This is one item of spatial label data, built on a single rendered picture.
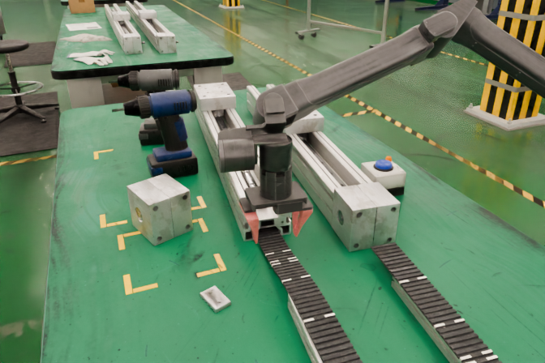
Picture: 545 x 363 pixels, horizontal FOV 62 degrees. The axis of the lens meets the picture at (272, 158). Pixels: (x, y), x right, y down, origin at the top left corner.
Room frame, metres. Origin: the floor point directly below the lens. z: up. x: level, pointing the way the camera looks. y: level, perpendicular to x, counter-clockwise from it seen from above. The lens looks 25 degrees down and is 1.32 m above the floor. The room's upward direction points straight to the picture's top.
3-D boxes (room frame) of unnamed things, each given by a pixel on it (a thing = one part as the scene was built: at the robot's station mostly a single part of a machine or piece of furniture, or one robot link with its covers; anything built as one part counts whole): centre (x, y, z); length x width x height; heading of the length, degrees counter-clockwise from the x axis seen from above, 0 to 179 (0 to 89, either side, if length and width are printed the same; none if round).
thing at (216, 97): (1.40, 0.19, 0.87); 0.16 x 0.11 x 0.07; 16
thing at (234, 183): (1.16, 0.12, 0.82); 0.80 x 0.10 x 0.09; 16
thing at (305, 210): (0.72, -0.03, 0.87); 0.07 x 0.07 x 0.09; 16
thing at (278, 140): (0.71, 0.00, 1.00); 0.07 x 0.06 x 0.07; 100
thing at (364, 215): (0.78, -0.20, 0.83); 0.12 x 0.09 x 0.10; 106
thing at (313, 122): (1.21, -0.06, 0.87); 0.16 x 0.11 x 0.07; 16
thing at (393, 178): (0.97, -0.26, 0.81); 0.10 x 0.08 x 0.06; 106
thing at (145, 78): (1.28, 0.37, 0.89); 0.20 x 0.08 x 0.22; 98
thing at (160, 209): (0.82, 0.22, 0.83); 0.11 x 0.10 x 0.10; 130
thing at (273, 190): (0.71, -0.01, 0.94); 0.10 x 0.07 x 0.07; 106
